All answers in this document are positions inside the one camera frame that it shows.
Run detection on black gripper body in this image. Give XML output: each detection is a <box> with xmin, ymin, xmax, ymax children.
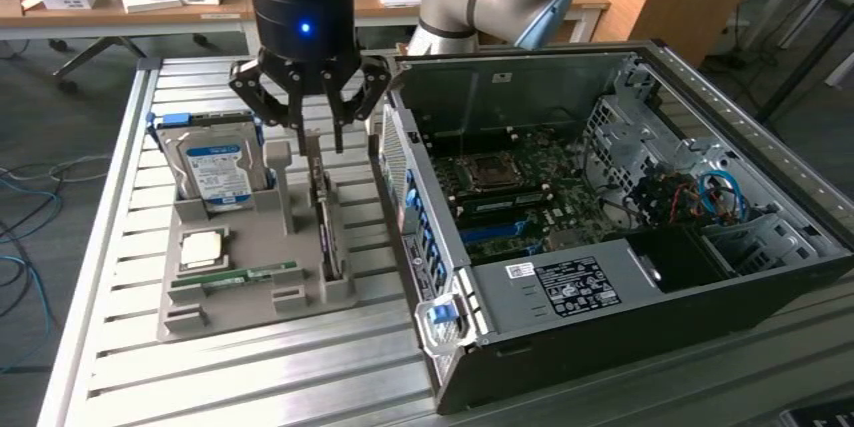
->
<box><xmin>248</xmin><ymin>0</ymin><xmax>366</xmax><ymax>98</ymax></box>

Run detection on black Nvidia graphics card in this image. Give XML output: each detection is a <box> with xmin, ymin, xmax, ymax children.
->
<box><xmin>306</xmin><ymin>155</ymin><xmax>348</xmax><ymax>282</ymax></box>

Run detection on hard disk with blue caddy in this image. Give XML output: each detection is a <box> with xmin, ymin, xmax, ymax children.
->
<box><xmin>143</xmin><ymin>105</ymin><xmax>277</xmax><ymax>213</ymax></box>

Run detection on metal CPU socket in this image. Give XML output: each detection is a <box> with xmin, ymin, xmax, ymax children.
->
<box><xmin>458</xmin><ymin>151</ymin><xmax>520</xmax><ymax>194</ymax></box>

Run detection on grey parts rack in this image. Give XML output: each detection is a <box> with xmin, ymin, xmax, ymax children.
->
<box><xmin>153</xmin><ymin>139</ymin><xmax>361</xmax><ymax>344</ymax></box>

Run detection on silver CPU chip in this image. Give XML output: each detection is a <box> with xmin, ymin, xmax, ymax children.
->
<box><xmin>177</xmin><ymin>228</ymin><xmax>233</xmax><ymax>269</ymax></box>

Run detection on installed RAM stick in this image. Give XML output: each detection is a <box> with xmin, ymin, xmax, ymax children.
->
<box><xmin>453</xmin><ymin>190</ymin><xmax>549</xmax><ymax>212</ymax></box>

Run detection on green RAM stick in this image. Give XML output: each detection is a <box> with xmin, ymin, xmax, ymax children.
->
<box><xmin>170</xmin><ymin>260</ymin><xmax>298</xmax><ymax>291</ymax></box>

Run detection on blue expansion slot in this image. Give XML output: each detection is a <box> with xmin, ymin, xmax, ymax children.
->
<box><xmin>458</xmin><ymin>220</ymin><xmax>533</xmax><ymax>244</ymax></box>

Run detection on wooden desk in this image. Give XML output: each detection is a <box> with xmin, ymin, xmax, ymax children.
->
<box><xmin>0</xmin><ymin>0</ymin><xmax>609</xmax><ymax>56</ymax></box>

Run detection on green motherboard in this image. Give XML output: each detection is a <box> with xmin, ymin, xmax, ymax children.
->
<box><xmin>425</xmin><ymin>129</ymin><xmax>645</xmax><ymax>264</ymax></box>

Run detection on blue case latch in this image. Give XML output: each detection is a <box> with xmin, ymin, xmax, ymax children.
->
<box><xmin>425</xmin><ymin>299</ymin><xmax>456</xmax><ymax>327</ymax></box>

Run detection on grey chipset heatsink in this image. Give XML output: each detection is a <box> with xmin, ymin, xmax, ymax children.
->
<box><xmin>546</xmin><ymin>230</ymin><xmax>596</xmax><ymax>254</ymax></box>

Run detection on grey power supply unit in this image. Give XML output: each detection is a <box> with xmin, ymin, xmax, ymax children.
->
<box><xmin>465</xmin><ymin>239</ymin><xmax>669</xmax><ymax>339</ymax></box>

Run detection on silver drive cage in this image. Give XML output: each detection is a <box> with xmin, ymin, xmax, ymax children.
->
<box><xmin>580</xmin><ymin>59</ymin><xmax>735</xmax><ymax>198</ymax></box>

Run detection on black open PC case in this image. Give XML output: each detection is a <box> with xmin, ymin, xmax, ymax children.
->
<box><xmin>364</xmin><ymin>38</ymin><xmax>854</xmax><ymax>416</ymax></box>

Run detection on black keyboard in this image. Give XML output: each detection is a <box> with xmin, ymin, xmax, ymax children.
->
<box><xmin>776</xmin><ymin>404</ymin><xmax>854</xmax><ymax>427</ymax></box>

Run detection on grey floor cable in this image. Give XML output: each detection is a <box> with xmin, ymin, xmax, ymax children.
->
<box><xmin>0</xmin><ymin>152</ymin><xmax>111</xmax><ymax>184</ymax></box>

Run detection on blue floor cable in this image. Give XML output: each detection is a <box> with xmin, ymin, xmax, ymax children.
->
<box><xmin>0</xmin><ymin>166</ymin><xmax>65</xmax><ymax>376</ymax></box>

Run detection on red and orange wires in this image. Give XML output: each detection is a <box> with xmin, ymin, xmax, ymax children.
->
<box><xmin>669</xmin><ymin>181</ymin><xmax>705</xmax><ymax>226</ymax></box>

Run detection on blue data wire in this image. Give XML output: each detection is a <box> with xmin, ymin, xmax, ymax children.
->
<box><xmin>697</xmin><ymin>169</ymin><xmax>749</xmax><ymax>226</ymax></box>

